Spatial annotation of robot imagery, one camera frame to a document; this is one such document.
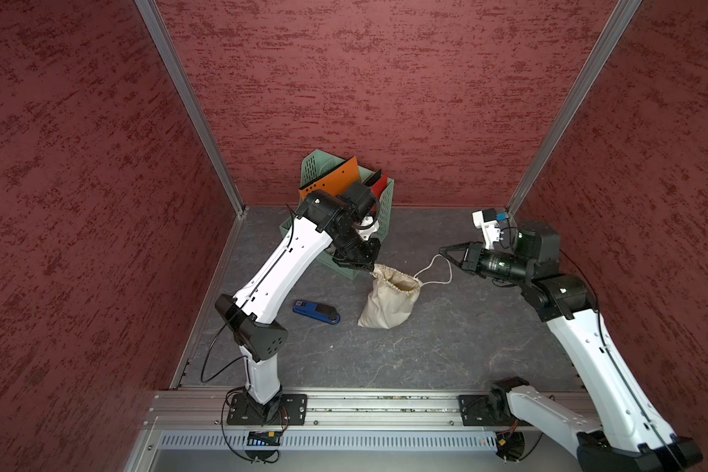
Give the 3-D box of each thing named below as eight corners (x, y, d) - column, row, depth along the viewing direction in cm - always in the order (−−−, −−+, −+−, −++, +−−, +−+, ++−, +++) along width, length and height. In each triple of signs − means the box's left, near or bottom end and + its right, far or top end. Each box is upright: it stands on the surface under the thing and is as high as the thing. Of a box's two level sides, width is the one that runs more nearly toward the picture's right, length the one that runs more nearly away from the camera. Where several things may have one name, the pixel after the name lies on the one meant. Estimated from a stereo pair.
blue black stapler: (293, 315, 93) (290, 309, 89) (298, 302, 96) (296, 295, 92) (338, 325, 91) (337, 319, 87) (342, 311, 94) (341, 305, 90)
